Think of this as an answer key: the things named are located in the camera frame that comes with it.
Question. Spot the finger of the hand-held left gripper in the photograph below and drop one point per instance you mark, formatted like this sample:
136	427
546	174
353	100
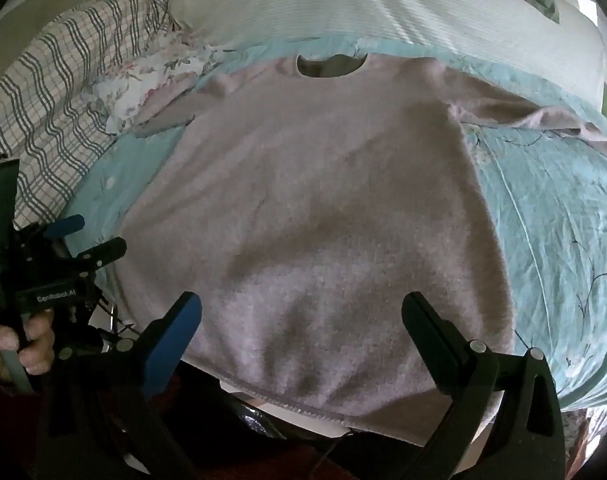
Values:
66	225
106	252

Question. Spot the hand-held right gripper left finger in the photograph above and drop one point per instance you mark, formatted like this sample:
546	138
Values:
176	337

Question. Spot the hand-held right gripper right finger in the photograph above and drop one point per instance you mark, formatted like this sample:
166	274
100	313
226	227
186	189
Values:
428	335

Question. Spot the pink knit sweater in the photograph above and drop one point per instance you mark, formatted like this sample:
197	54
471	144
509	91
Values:
308	210

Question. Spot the person's left hand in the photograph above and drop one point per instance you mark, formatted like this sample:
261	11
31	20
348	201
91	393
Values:
31	347

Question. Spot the plaid checked cloth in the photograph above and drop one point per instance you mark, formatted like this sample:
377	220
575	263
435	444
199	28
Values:
58	85

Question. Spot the white floral cloth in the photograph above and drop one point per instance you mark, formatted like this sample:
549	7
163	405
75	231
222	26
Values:
133	85

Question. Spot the teal floral blanket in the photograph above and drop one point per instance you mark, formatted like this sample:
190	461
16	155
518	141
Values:
533	210

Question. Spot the white striped pillow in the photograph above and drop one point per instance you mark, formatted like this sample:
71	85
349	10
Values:
333	0

